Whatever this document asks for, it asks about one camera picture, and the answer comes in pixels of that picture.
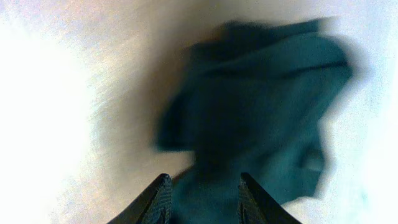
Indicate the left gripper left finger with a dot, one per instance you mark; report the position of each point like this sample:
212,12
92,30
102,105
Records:
152,206

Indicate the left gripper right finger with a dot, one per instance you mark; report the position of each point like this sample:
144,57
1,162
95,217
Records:
256,206

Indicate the black t-shirt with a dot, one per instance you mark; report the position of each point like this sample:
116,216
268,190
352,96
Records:
251,101

